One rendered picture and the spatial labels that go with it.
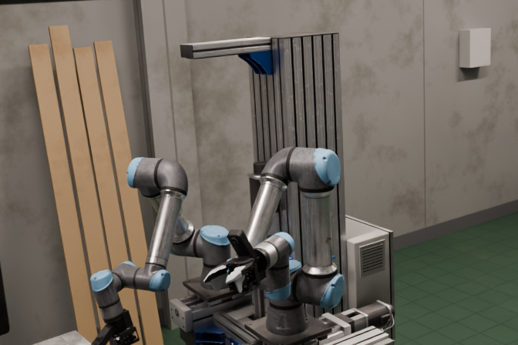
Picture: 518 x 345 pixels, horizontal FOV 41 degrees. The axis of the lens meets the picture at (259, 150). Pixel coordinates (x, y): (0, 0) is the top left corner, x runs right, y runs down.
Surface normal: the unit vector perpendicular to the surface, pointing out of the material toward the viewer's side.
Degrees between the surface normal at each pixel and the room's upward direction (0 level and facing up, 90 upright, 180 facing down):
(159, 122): 90
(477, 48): 90
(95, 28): 90
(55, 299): 90
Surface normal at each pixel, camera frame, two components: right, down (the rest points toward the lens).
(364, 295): 0.54, 0.15
